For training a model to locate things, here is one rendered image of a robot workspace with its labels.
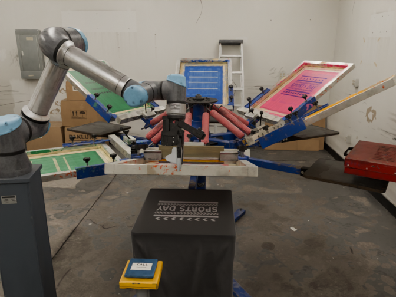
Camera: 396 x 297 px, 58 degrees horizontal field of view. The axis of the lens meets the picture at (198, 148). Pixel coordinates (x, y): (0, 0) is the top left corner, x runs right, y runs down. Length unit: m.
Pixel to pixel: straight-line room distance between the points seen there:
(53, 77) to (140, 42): 4.57
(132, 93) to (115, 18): 4.97
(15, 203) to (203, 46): 4.75
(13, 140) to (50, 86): 0.26
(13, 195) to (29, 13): 5.27
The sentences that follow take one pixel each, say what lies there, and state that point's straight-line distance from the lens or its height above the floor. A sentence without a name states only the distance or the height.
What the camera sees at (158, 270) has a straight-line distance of 1.33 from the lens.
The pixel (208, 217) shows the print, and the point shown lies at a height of 0.95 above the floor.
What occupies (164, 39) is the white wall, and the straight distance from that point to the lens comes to 6.03.
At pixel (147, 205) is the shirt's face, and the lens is 1.80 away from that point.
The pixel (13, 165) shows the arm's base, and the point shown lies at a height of 1.25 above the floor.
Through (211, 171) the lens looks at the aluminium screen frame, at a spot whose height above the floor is 1.26.
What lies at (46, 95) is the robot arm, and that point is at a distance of 1.62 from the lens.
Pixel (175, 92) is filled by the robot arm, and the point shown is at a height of 1.54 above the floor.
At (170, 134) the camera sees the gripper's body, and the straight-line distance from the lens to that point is 1.34.
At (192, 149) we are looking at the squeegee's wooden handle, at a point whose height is 1.17.
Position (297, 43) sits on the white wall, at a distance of 6.10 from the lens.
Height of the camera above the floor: 1.72
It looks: 16 degrees down
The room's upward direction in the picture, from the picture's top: straight up
